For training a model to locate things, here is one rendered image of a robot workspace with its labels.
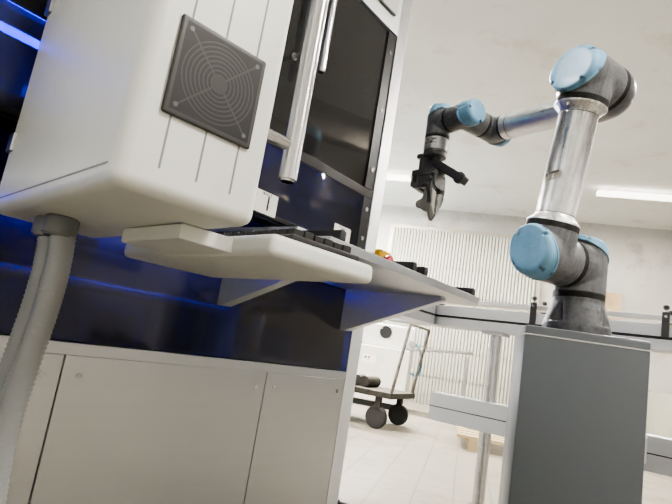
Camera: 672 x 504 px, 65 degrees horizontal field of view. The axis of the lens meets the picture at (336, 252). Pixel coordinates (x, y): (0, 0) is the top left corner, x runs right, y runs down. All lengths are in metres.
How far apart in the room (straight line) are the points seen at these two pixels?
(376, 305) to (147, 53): 1.17
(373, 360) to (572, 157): 5.94
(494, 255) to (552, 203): 7.87
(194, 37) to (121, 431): 0.86
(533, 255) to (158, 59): 0.88
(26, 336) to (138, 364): 0.41
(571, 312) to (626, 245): 8.22
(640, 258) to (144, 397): 8.80
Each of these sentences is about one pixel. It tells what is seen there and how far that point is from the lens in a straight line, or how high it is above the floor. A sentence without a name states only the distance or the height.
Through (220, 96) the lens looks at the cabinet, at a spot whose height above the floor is 0.93.
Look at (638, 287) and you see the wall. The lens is 9.45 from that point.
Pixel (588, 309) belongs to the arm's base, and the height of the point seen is 0.85.
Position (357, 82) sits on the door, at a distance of 1.84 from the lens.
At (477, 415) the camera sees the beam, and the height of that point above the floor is 0.49.
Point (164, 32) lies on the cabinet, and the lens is 0.64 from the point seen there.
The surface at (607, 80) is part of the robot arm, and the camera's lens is 1.37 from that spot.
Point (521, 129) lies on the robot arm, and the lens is 1.63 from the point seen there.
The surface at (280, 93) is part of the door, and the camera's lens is 1.55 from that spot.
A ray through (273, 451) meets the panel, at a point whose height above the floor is 0.37.
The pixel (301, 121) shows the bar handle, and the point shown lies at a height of 0.96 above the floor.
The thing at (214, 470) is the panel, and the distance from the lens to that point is 1.44.
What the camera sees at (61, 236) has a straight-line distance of 0.88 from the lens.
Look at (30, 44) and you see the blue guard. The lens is 1.18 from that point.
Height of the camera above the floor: 0.68
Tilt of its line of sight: 10 degrees up
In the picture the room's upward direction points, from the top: 9 degrees clockwise
